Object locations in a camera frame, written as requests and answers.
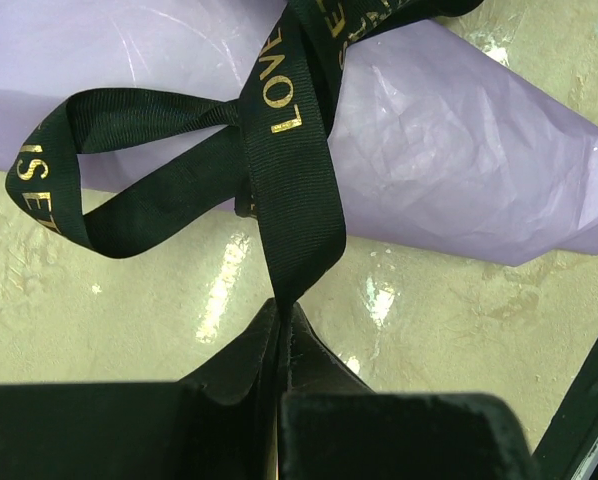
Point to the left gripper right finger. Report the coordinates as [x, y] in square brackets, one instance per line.
[331, 425]

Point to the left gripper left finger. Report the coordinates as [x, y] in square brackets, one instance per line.
[214, 423]

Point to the purple wrapping paper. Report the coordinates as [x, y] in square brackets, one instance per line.
[435, 145]

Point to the black gold-lettered ribbon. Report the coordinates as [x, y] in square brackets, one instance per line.
[269, 152]

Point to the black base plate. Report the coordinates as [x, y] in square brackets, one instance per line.
[568, 449]

